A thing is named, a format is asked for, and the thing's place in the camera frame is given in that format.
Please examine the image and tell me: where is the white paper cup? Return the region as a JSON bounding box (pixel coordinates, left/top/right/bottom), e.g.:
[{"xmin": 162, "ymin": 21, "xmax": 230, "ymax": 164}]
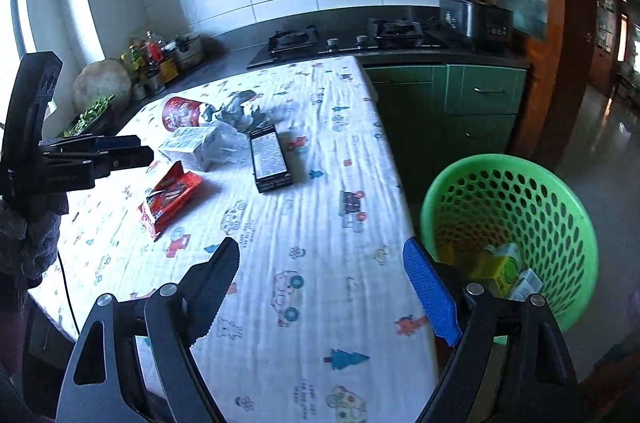
[{"xmin": 482, "ymin": 243, "xmax": 543, "ymax": 301}]

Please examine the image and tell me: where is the red snack wrapper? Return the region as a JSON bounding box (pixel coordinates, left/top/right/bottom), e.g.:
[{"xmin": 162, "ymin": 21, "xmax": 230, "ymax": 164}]
[{"xmin": 137, "ymin": 160, "xmax": 203, "ymax": 242}]

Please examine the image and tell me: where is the green plastic basket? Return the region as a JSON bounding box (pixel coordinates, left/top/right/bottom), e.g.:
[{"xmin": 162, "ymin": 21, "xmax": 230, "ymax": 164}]
[{"xmin": 420, "ymin": 154, "xmax": 599, "ymax": 344}]

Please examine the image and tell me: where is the wooden glass cabinet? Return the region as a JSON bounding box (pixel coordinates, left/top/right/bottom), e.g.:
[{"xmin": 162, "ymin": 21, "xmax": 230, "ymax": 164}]
[{"xmin": 460, "ymin": 0, "xmax": 601, "ymax": 158}]

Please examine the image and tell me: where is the green base cabinet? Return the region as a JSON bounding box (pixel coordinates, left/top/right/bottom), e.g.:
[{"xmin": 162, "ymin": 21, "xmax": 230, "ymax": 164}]
[{"xmin": 360, "ymin": 64, "xmax": 530, "ymax": 214}]

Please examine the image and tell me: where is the bowl of green vegetables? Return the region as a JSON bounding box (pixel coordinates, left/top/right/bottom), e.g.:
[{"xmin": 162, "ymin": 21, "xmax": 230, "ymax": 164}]
[{"xmin": 57, "ymin": 94, "xmax": 118, "ymax": 138}]

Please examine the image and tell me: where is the long carton box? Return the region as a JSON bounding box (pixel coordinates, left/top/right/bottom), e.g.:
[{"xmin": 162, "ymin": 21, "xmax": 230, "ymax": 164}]
[{"xmin": 248, "ymin": 123, "xmax": 292, "ymax": 194}]

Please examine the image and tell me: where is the white blue milk carton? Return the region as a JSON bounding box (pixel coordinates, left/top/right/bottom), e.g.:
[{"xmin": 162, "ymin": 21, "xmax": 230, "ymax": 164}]
[{"xmin": 159, "ymin": 125, "xmax": 221, "ymax": 161}]

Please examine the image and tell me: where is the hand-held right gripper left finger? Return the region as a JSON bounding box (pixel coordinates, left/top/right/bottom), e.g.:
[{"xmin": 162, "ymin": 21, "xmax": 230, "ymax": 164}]
[{"xmin": 55, "ymin": 237, "xmax": 241, "ymax": 423}]

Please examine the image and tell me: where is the silver foil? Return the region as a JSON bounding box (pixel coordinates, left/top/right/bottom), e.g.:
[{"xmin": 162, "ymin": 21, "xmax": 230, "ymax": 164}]
[{"xmin": 212, "ymin": 89, "xmax": 291, "ymax": 132}]

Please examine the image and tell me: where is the window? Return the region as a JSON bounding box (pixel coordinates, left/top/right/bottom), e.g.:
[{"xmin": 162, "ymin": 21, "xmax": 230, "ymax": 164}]
[{"xmin": 0, "ymin": 0, "xmax": 106, "ymax": 128}]

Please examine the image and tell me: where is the yellow snack bag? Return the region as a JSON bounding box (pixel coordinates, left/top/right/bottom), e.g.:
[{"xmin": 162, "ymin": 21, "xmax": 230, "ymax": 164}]
[{"xmin": 437, "ymin": 243, "xmax": 488, "ymax": 281}]

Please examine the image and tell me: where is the clear plastic bag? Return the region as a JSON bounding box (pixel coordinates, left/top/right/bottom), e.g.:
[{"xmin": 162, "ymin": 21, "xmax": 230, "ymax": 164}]
[{"xmin": 197, "ymin": 123, "xmax": 253, "ymax": 171}]

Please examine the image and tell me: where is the round wooden chopping block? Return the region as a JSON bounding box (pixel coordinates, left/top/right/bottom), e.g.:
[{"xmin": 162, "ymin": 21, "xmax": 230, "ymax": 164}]
[{"xmin": 72, "ymin": 59, "xmax": 133, "ymax": 111}]

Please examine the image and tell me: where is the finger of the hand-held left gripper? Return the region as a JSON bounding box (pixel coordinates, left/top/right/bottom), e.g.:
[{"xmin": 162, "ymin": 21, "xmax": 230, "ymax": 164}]
[
  {"xmin": 75, "ymin": 145, "xmax": 156, "ymax": 178},
  {"xmin": 42, "ymin": 134, "xmax": 142, "ymax": 154}
]

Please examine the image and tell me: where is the cluster of condiment bottles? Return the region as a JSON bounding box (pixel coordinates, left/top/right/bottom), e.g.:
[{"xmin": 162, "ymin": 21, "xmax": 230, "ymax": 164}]
[{"xmin": 120, "ymin": 32, "xmax": 181, "ymax": 101}]

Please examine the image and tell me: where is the black cable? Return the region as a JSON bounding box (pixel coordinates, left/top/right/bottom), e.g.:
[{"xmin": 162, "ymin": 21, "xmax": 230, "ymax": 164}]
[{"xmin": 56, "ymin": 248, "xmax": 81, "ymax": 341}]

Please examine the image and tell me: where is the black gas stove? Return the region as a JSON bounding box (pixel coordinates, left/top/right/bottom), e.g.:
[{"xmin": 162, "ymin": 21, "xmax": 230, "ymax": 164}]
[{"xmin": 246, "ymin": 19, "xmax": 451, "ymax": 68}]

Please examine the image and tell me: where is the white printed tablecloth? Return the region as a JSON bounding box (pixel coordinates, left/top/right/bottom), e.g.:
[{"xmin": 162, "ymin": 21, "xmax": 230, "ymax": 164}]
[{"xmin": 27, "ymin": 55, "xmax": 441, "ymax": 423}]

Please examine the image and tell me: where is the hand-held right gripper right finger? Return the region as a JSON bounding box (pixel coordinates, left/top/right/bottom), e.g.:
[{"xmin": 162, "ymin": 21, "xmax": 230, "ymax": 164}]
[{"xmin": 402, "ymin": 237, "xmax": 581, "ymax": 423}]

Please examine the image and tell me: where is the red cartoon paper cup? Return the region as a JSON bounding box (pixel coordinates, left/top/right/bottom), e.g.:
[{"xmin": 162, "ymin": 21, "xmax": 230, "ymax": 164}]
[{"xmin": 161, "ymin": 95, "xmax": 221, "ymax": 132}]

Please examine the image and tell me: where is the metal utensil holder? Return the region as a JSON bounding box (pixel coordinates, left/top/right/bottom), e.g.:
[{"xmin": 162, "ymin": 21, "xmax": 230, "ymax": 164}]
[{"xmin": 172, "ymin": 33, "xmax": 206, "ymax": 71}]

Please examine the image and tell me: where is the person's left forearm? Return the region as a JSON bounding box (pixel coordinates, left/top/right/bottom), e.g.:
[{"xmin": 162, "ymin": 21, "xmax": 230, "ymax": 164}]
[{"xmin": 0, "ymin": 195, "xmax": 71, "ymax": 291}]

